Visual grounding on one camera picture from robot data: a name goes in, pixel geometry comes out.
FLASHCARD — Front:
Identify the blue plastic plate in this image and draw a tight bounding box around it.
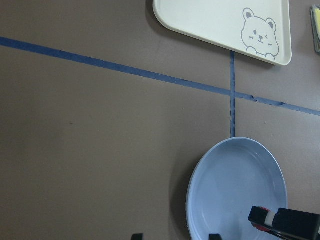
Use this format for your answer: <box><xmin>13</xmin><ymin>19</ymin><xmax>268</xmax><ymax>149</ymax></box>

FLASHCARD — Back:
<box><xmin>186</xmin><ymin>137</ymin><xmax>288</xmax><ymax>240</ymax></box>

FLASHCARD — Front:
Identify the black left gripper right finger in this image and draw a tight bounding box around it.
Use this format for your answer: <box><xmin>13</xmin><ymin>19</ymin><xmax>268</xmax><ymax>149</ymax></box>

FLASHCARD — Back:
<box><xmin>208</xmin><ymin>233</ymin><xmax>222</xmax><ymax>240</ymax></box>

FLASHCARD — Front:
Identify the cream bear tray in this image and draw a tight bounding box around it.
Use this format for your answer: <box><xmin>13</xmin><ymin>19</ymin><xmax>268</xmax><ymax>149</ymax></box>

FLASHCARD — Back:
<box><xmin>152</xmin><ymin>0</ymin><xmax>292</xmax><ymax>66</ymax></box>

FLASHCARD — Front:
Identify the grey yellow folded cloth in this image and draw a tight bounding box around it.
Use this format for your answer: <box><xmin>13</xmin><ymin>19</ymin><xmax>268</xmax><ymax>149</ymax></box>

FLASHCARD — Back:
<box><xmin>310</xmin><ymin>4</ymin><xmax>320</xmax><ymax>55</ymax></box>

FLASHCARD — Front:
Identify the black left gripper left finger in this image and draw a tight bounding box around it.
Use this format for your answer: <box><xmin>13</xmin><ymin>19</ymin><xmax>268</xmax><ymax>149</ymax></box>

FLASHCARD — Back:
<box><xmin>131</xmin><ymin>233</ymin><xmax>144</xmax><ymax>240</ymax></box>

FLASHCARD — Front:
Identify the red strawberry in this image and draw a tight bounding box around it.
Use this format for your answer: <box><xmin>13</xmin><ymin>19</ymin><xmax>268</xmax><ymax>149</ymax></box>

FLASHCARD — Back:
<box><xmin>252</xmin><ymin>206</ymin><xmax>270</xmax><ymax>232</ymax></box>

